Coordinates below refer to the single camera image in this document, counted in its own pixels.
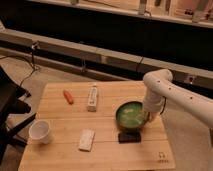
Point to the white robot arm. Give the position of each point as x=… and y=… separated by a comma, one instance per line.
x=159, y=85

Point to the white paper cup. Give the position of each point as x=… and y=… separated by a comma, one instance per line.
x=40, y=131

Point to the wooden table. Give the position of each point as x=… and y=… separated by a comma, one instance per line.
x=67, y=121

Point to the black office chair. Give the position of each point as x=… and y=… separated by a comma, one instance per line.
x=10, y=103

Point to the white remote controller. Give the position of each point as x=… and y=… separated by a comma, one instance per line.
x=92, y=98

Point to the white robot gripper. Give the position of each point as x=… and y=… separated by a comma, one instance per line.
x=151, y=116

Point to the white rectangular sponge block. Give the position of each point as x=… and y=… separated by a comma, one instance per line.
x=86, y=140

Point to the green ceramic bowl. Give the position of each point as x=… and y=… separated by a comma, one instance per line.
x=130, y=116

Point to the black smartphone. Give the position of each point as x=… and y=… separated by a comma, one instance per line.
x=124, y=137

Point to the orange carrot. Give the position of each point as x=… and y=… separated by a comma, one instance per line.
x=68, y=97

